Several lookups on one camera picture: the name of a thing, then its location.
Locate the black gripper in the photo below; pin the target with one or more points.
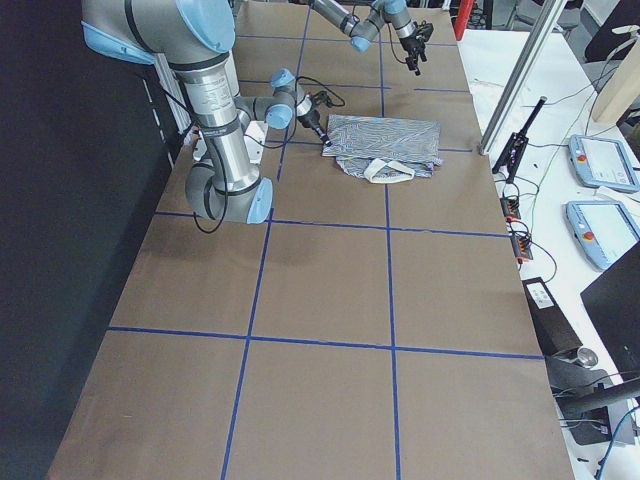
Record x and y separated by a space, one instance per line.
409 44
313 121

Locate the striped polo shirt white collar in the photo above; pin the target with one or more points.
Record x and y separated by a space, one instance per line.
384 150

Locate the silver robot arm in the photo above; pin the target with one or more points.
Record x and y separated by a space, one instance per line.
362 32
196 37

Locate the red object at edge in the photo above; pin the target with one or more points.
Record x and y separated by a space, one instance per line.
465 9

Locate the orange black usb hub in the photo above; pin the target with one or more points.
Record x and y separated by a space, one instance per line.
510 208

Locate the far blue teach pendant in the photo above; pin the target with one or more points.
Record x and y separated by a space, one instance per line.
602 163

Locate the blue teach pendant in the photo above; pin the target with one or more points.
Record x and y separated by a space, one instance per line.
602 163
605 230

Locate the near blue teach pendant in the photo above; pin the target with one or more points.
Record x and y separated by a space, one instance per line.
605 230

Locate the black box with label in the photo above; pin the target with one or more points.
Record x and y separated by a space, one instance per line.
553 330

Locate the black monitor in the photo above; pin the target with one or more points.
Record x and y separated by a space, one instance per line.
612 304

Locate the black monitor stand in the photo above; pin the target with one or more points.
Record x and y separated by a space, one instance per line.
593 403

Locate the white pedestal column base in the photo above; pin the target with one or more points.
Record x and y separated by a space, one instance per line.
227 123

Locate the black camera tripod stand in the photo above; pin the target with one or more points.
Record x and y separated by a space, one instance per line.
513 151

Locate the aluminium frame post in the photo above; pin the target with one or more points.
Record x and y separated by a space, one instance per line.
541 30

